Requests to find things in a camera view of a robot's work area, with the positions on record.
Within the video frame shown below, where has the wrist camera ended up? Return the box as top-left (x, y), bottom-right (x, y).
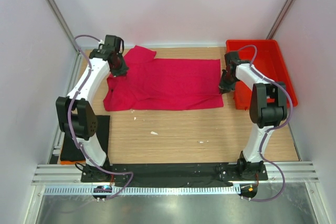
top-left (102, 35), bottom-right (124, 53)
top-left (224, 51), bottom-right (240, 67)

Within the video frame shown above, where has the right aluminium corner post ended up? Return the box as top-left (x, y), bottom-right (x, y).
top-left (266, 0), bottom-right (295, 40)

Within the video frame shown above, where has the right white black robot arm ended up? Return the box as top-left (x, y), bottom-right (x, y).
top-left (219, 60), bottom-right (291, 180)

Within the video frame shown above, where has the black folded t shirt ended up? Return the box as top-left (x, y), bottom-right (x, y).
top-left (59, 114), bottom-right (111, 162)

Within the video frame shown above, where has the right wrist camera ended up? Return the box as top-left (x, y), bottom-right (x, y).
top-left (224, 51), bottom-right (240, 67)

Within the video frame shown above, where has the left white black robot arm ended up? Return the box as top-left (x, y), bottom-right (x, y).
top-left (56, 49), bottom-right (128, 182)

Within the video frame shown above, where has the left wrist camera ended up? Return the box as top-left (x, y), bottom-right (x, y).
top-left (102, 35), bottom-right (124, 53)

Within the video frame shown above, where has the magenta t shirt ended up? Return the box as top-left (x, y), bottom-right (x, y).
top-left (103, 46), bottom-right (224, 111)

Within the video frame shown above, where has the orange folded t shirt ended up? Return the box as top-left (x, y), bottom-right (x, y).
top-left (59, 161), bottom-right (86, 165)

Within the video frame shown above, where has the aluminium corner post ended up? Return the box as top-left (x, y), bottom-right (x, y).
top-left (46, 0), bottom-right (78, 52)
top-left (266, 0), bottom-right (295, 40)

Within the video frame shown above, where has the red plastic bin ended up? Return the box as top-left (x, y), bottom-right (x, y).
top-left (226, 39), bottom-right (298, 110)

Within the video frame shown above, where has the slotted grey cable duct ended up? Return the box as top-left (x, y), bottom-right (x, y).
top-left (44, 184), bottom-right (240, 196)

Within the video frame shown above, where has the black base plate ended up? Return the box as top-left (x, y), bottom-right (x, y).
top-left (75, 163), bottom-right (268, 188)

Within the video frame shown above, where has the left aluminium corner post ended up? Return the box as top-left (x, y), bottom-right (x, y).
top-left (46, 0), bottom-right (78, 52)

